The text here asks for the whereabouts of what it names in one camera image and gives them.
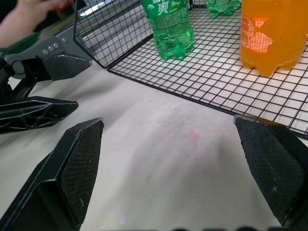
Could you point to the green plastic soda bottle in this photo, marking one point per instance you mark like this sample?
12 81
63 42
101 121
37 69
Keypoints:
222 8

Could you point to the green soda bottle with label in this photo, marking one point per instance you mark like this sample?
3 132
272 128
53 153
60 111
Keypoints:
172 31

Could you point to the orange soda bottle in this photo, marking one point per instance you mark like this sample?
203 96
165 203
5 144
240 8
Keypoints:
272 41

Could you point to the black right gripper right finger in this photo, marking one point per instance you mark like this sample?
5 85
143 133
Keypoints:
272 168

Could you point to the person's bare hand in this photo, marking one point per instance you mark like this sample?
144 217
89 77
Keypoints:
21 19

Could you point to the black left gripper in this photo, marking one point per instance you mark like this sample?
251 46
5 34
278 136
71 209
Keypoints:
26 77

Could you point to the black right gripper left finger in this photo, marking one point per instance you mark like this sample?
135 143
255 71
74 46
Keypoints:
60 183

